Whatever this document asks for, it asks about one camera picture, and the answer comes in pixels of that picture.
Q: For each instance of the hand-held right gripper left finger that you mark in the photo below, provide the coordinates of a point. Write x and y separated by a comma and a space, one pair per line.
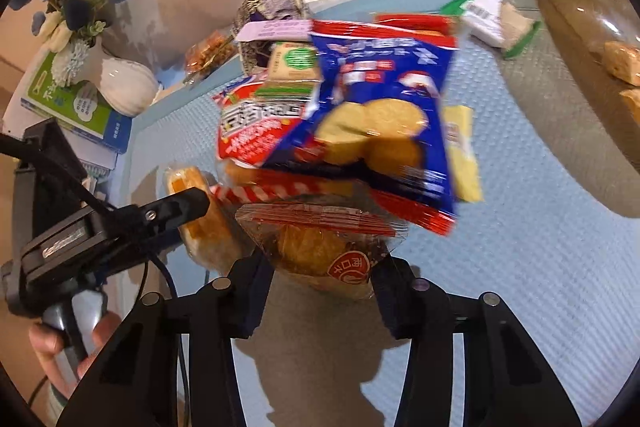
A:
255, 297

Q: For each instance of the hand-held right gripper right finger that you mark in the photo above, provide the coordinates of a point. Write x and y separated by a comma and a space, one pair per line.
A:
387, 302

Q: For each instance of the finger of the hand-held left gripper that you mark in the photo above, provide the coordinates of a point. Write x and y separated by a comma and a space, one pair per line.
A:
145, 252
175, 207

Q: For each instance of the clear bread bun packet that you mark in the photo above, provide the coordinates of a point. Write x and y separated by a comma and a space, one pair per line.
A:
205, 227

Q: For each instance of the clear pastry packet red label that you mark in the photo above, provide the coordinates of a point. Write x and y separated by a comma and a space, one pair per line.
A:
320, 252

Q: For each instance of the red striped snack packet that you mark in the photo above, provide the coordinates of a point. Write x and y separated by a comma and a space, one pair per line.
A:
260, 132

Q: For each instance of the blue cracker packet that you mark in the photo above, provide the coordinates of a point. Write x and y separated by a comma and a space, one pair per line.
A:
380, 122

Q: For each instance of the green and white packet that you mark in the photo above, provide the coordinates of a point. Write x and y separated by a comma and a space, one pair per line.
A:
487, 19

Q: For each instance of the glass plate gold rim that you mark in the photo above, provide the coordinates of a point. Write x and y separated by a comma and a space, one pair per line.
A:
575, 7

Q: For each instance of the person's left hand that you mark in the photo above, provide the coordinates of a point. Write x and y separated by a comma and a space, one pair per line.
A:
47, 347

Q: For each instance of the spiral notebook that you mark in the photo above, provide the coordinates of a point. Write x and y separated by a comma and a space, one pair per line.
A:
97, 167

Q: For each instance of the white shell-shaped vase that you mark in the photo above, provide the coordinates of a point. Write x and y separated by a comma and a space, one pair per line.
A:
127, 84

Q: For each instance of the green book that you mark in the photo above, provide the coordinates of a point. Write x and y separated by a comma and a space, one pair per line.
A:
75, 107

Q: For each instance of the orange snack packet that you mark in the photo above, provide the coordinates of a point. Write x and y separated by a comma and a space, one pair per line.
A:
210, 51

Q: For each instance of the pale yellow packet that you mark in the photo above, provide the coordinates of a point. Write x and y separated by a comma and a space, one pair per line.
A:
465, 157

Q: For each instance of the beige cracker packet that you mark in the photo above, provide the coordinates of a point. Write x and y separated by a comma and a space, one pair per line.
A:
292, 64

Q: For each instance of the pink and white packet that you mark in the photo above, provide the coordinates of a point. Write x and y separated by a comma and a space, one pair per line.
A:
272, 29

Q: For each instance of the white vase with flowers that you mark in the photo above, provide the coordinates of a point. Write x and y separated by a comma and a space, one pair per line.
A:
80, 14

